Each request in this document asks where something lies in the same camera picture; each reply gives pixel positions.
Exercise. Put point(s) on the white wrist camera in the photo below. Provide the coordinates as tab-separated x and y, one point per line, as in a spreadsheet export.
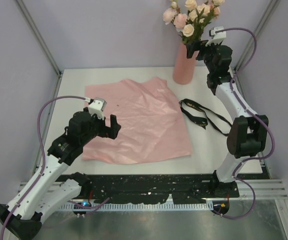
96	108
217	34

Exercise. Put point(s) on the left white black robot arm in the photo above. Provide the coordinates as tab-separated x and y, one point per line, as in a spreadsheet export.
24	215

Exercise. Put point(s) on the left aluminium frame post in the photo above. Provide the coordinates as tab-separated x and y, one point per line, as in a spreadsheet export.
35	31

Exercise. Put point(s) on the pink tapered vase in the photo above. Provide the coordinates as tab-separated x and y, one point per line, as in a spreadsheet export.
184	68

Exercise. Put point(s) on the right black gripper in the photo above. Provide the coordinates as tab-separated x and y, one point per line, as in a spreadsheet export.
191	48

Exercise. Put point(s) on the pink artificial flower bunch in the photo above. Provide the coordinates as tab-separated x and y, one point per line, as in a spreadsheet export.
191	33

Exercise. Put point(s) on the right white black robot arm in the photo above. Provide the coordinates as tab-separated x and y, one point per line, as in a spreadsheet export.
248	133

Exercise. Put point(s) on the white slotted cable duct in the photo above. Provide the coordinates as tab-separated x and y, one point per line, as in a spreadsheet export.
167	206

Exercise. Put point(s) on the aluminium frame post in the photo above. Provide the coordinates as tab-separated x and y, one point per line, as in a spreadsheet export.
35	31
251	45

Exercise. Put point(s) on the aluminium front rail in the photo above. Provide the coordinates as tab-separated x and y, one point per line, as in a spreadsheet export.
263	189

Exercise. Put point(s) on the pink flower stem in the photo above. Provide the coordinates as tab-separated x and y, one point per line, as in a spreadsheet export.
172	15
213	11

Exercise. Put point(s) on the black ribbon gold lettering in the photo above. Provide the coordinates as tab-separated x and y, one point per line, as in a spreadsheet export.
202	121

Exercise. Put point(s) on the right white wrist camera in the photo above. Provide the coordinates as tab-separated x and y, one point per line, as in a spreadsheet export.
217	34

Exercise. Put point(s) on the right aluminium frame post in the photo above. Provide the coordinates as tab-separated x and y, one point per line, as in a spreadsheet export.
251	45

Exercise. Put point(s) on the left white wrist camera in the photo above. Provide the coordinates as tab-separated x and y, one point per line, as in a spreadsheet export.
96	108

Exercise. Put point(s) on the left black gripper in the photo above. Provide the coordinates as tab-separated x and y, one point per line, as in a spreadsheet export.
107	132

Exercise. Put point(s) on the pink tissue paper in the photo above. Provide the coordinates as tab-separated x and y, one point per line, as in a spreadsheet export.
152	124

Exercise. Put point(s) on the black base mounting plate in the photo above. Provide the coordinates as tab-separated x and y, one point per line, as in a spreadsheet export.
151	189

